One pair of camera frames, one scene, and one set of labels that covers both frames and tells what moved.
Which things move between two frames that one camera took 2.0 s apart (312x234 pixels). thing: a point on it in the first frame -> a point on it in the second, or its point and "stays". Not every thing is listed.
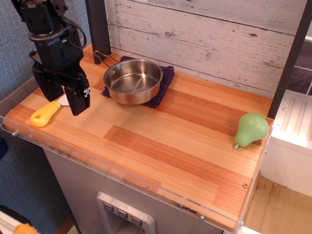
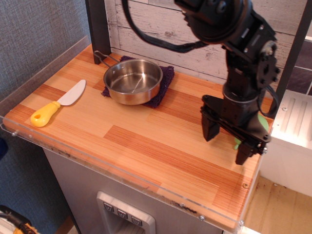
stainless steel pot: [132, 82] stays
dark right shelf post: [292, 58] stays
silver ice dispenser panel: [116, 216] stays
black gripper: [64, 57] -> [239, 118]
